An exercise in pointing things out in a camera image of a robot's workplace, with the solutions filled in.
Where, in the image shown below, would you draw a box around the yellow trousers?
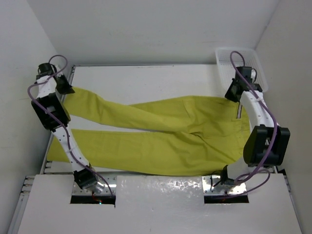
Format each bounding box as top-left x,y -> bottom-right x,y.
45,85 -> 252,177

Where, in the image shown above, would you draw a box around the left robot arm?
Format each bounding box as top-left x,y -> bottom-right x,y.
31,62 -> 105,194

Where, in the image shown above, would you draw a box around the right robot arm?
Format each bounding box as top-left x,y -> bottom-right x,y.
216,66 -> 290,187

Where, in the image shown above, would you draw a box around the white plastic basket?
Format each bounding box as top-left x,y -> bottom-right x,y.
215,47 -> 269,93

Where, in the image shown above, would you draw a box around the white front cover panel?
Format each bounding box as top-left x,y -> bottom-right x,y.
19,174 -> 301,234

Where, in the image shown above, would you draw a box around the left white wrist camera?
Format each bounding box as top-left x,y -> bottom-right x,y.
52,64 -> 64,78

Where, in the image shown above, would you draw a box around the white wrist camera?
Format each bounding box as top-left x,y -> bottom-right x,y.
52,64 -> 64,78
251,68 -> 257,83

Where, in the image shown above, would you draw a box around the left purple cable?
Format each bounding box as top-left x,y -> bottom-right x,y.
27,55 -> 114,198

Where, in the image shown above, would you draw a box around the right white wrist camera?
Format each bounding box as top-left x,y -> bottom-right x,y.
251,68 -> 257,83

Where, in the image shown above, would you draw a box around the aluminium table frame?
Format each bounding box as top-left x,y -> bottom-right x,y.
7,64 -> 300,234

